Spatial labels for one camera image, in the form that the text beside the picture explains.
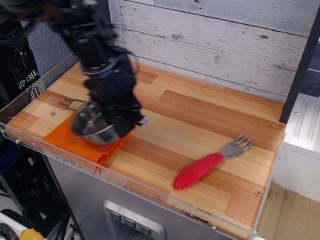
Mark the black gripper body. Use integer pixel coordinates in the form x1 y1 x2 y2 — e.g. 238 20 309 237
82 53 148 127

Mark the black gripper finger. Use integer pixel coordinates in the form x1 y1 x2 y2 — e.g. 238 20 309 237
110 112 135 138

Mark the stainless steel saucepan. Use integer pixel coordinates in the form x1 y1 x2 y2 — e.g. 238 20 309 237
70 99 120 146

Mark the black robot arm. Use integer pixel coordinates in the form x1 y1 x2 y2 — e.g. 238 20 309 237
0 0 148 144

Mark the orange knitted cloth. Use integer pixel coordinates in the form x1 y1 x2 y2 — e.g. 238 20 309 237
43 113 129 166

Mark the clear acrylic table guard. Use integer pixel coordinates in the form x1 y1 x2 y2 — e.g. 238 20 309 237
0 37 287 240

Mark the silver dispenser button panel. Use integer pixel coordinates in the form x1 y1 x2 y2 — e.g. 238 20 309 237
103 199 166 240

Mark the yellow object bottom left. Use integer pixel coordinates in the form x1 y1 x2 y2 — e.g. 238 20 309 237
18 228 45 240

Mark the white side cabinet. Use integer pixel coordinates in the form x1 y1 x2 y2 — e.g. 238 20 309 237
272 93 320 202

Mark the red handled metal fork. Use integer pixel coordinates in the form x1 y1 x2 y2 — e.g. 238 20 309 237
173 134 254 190

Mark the dark right shelf post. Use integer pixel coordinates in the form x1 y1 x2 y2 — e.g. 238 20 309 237
279 7 320 124

